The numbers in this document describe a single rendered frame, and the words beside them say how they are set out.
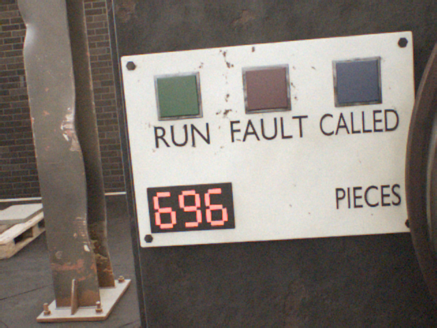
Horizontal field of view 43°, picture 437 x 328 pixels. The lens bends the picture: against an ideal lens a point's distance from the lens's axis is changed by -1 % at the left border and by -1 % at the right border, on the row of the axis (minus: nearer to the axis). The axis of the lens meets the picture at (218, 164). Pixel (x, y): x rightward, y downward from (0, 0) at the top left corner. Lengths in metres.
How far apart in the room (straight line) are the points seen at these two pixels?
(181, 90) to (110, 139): 6.28
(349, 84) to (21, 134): 6.73
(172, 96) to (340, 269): 0.23
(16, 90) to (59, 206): 4.06
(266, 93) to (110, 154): 6.32
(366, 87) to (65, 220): 2.80
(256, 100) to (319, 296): 0.20
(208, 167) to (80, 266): 2.77
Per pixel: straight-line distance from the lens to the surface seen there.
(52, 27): 3.14
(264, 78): 0.51
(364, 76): 0.51
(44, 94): 3.16
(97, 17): 6.81
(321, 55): 0.51
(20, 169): 7.22
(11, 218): 5.27
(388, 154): 0.53
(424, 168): 0.45
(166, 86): 0.52
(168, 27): 0.54
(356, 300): 0.58
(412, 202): 0.47
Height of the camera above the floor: 1.21
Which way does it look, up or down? 8 degrees down
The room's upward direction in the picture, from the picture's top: 5 degrees counter-clockwise
